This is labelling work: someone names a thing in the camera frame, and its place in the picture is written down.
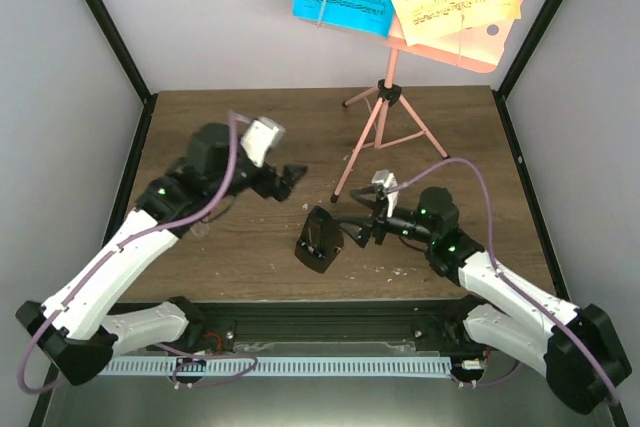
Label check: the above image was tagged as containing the black frame post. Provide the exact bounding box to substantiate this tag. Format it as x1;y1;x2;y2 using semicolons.
498;0;595;98
53;0;153;103

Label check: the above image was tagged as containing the left black frame post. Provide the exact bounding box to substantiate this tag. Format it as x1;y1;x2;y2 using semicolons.
53;0;153;103

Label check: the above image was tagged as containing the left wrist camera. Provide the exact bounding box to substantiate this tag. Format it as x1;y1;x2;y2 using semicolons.
241;117;286;168

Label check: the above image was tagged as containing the black metronome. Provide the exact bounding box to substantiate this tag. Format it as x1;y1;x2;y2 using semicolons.
294;206;344;274

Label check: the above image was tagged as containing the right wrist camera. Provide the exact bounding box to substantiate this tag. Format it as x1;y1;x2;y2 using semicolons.
371;169;398;218

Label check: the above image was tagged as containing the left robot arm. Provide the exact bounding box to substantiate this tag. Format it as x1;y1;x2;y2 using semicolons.
16;115;307;386

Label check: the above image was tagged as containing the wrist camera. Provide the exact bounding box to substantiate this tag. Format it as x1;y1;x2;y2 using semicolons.
371;169;398;218
241;117;286;168

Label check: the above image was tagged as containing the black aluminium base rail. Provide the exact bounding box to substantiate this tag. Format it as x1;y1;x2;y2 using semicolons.
64;299;594;353

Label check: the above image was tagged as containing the light blue slotted cable duct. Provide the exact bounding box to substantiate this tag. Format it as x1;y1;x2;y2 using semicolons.
101;356;452;379

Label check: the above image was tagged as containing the pink music stand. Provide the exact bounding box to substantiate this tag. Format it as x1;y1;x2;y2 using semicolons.
294;0;549;205

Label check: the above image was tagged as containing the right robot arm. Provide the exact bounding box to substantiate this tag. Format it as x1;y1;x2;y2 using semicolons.
341;185;632;415

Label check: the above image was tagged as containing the right black frame post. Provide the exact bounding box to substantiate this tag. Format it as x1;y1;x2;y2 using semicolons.
498;0;595;98

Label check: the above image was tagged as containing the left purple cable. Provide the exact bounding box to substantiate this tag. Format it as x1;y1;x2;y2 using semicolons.
17;110;251;394

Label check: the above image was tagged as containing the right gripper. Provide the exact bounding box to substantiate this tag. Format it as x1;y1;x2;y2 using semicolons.
334;188;435;249

